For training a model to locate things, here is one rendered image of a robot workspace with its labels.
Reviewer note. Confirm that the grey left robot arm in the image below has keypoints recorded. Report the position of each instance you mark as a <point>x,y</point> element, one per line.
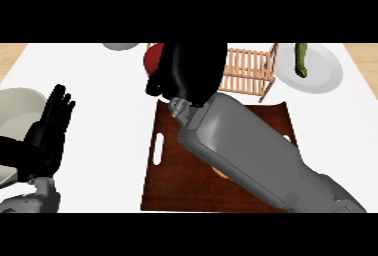
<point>36,196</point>

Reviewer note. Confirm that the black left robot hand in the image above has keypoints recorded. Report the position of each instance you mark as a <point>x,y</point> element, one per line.
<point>46,133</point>

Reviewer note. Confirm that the red tomato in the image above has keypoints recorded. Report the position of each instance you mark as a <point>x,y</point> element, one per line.
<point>154,60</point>

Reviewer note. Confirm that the grey round dish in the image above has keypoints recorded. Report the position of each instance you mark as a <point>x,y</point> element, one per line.
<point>120,46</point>

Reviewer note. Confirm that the white round plate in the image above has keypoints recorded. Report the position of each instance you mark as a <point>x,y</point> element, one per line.
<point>319,71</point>

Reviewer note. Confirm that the green cucumber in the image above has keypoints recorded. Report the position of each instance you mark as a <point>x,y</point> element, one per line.
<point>301,60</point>

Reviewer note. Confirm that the orange round food item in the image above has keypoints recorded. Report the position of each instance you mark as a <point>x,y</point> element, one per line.
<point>220,172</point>

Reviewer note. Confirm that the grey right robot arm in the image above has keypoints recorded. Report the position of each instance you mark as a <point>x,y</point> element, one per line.
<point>248,151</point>

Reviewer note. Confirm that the pale wooden tiered shelf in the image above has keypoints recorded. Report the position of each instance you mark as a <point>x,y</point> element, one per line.
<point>245,68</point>

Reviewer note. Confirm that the dark brown wooden tray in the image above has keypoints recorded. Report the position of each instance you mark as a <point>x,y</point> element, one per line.
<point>197,180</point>

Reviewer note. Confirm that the pale beige bowl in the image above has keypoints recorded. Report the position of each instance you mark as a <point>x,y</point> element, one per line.
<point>16,116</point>

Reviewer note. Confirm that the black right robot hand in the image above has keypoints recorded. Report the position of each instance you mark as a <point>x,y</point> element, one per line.
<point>189,71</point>

